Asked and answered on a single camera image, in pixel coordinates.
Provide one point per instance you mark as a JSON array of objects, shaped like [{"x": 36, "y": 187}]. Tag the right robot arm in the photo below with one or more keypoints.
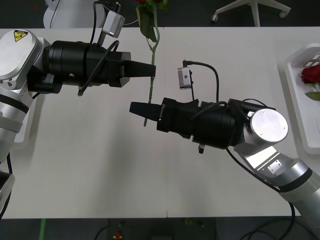
[{"x": 268, "y": 125}]

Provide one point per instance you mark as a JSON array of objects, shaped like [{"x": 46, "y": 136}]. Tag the white round machine base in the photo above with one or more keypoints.
[{"x": 65, "y": 15}]

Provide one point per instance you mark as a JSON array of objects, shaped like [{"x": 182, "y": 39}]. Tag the white swivel chair base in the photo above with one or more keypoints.
[{"x": 256, "y": 15}]

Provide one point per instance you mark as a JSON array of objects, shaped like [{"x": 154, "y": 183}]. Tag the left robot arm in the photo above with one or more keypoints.
[{"x": 17, "y": 57}]

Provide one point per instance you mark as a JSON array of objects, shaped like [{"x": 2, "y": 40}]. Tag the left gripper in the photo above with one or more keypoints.
[{"x": 115, "y": 72}]

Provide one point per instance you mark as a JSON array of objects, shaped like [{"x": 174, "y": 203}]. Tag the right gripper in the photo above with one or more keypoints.
[{"x": 175, "y": 117}]

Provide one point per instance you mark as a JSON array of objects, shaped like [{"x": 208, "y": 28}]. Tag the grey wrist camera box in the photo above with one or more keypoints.
[
  {"x": 113, "y": 23},
  {"x": 185, "y": 78}
]

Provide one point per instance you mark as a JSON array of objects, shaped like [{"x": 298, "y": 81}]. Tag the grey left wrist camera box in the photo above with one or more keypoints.
[{"x": 113, "y": 23}]

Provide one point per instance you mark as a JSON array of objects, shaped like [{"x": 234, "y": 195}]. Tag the shallow white box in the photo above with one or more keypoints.
[
  {"x": 295, "y": 100},
  {"x": 28, "y": 125}
]

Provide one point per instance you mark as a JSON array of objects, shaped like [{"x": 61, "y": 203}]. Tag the red artificial rose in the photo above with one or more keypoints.
[
  {"x": 147, "y": 22},
  {"x": 310, "y": 73}
]

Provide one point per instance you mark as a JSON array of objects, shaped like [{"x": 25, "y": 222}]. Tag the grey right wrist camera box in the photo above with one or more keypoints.
[{"x": 185, "y": 78}]

